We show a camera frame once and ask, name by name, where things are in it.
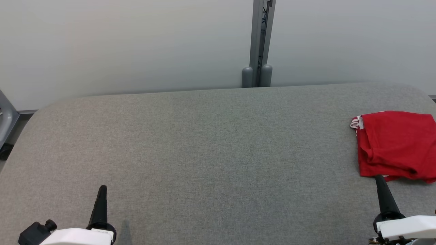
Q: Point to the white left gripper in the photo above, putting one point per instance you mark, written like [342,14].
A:
[78,237]

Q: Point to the grey curved partition leg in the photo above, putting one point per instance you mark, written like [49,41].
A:
[6,119]

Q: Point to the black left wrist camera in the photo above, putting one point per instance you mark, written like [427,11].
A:
[34,234]

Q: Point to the red basketball jersey white trim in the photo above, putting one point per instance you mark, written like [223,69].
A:
[356,123]

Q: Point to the grey partition post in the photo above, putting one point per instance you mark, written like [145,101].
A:
[257,37]

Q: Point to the red shorts white stripe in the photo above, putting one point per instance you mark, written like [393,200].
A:
[398,146]

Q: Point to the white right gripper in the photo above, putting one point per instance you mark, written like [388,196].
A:
[408,228]

